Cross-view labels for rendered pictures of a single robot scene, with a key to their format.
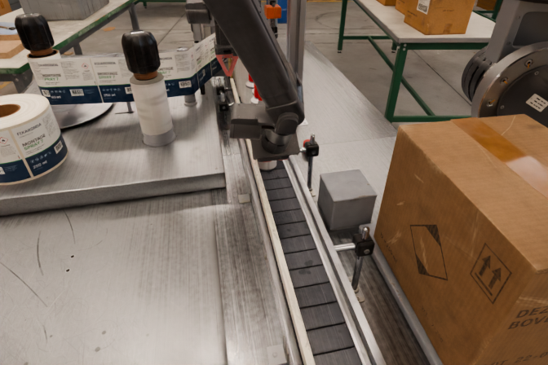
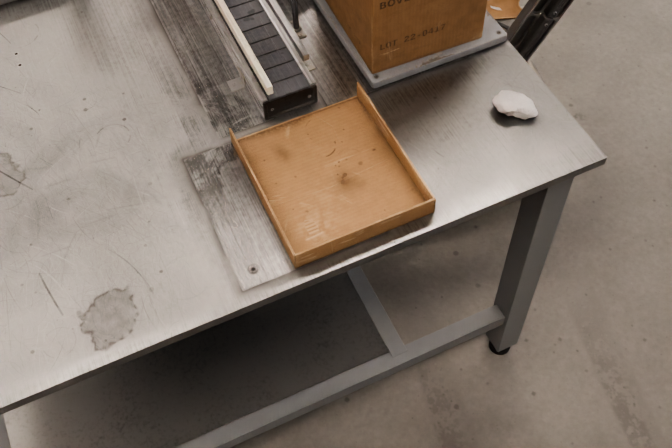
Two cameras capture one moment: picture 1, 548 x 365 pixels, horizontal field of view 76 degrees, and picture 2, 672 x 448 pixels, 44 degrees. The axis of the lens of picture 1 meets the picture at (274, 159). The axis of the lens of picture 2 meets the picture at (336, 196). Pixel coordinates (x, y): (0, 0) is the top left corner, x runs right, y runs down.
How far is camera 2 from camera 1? 1.04 m
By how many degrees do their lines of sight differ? 21
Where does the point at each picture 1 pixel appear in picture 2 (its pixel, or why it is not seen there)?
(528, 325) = (394, 5)
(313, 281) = (257, 24)
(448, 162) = not seen: outside the picture
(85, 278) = (41, 67)
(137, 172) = not seen: outside the picture
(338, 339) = (281, 58)
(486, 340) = (371, 22)
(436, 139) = not seen: outside the picture
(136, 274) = (89, 55)
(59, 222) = not seen: outside the picture
